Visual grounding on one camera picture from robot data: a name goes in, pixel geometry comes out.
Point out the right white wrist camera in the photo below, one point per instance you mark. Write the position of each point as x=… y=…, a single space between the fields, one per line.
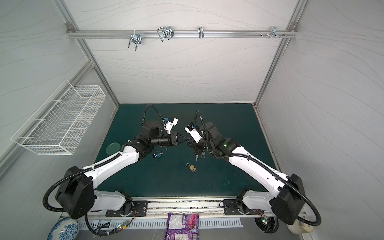
x=195 y=134

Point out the small blue padlock left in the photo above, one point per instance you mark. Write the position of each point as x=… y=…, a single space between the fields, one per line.
x=157 y=155

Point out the metal ring clamp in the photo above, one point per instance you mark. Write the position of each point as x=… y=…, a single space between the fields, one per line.
x=201 y=32

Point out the gold padlock with key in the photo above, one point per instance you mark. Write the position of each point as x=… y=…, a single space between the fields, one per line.
x=191 y=167

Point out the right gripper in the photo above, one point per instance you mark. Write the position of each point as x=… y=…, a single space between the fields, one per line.
x=195 y=142

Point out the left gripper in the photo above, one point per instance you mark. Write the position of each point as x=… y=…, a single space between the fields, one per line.
x=173 y=139

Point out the metal hook clamp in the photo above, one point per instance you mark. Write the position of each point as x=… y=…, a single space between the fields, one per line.
x=273 y=34
x=165 y=32
x=135 y=40

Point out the blue white ceramic plate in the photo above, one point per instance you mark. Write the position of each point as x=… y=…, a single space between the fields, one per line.
x=65 y=229

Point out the purple snack bag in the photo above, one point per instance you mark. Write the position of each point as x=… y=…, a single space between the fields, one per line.
x=182 y=227

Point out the metal hook clamp middle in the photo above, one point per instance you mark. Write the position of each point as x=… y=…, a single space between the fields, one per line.
x=165 y=32

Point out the white wire basket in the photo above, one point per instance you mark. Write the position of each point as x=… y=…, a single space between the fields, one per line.
x=57 y=127

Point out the metal hook clamp right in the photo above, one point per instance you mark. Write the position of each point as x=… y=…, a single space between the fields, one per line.
x=273 y=34

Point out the metal hook clamp left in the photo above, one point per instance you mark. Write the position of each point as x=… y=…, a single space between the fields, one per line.
x=135 y=40

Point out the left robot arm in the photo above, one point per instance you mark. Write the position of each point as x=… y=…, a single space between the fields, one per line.
x=77 y=194

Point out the green table mat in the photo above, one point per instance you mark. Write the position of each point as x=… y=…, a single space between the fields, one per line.
x=169 y=176

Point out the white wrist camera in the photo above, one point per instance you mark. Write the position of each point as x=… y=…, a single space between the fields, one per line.
x=195 y=134
x=169 y=123

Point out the aluminium top rail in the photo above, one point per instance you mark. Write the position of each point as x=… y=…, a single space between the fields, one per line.
x=179 y=34

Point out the black cooling fan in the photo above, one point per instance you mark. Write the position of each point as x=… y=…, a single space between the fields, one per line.
x=268 y=225

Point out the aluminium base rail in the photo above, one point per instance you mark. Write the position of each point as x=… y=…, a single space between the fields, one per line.
x=158 y=208

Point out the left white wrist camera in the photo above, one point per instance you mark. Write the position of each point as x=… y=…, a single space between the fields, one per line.
x=169 y=123

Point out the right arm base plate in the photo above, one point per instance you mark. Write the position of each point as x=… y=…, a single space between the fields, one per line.
x=234 y=207

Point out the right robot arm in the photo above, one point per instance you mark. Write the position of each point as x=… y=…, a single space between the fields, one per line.
x=286 y=197

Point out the white cable duct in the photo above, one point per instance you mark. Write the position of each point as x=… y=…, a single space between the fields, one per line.
x=149 y=224

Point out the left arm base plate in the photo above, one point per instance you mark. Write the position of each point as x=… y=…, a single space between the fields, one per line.
x=138 y=208

